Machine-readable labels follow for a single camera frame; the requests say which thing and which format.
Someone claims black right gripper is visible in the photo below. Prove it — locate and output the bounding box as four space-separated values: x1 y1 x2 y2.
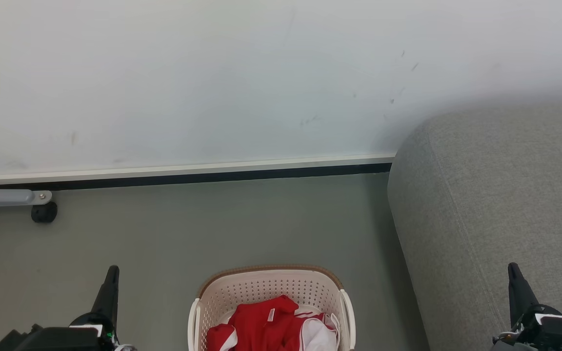
491 262 562 351

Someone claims cream perforated laundry basket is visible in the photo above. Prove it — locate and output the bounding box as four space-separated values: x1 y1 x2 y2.
187 265 356 351

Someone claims white wall baseboard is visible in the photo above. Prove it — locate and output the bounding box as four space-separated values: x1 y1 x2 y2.
0 153 397 191

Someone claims black caster wheel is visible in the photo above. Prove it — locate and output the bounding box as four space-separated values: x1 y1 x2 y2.
31 201 59 224

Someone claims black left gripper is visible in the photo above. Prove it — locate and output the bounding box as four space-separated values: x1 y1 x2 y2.
0 265 138 351

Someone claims grey fabric sofa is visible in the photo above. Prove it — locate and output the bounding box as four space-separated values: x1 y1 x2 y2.
387 100 562 351

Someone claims plain red garment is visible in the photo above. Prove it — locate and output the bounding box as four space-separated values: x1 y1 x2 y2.
206 295 328 351

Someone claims grey metal stand leg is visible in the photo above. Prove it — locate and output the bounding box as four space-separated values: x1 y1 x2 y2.
0 179 53 209

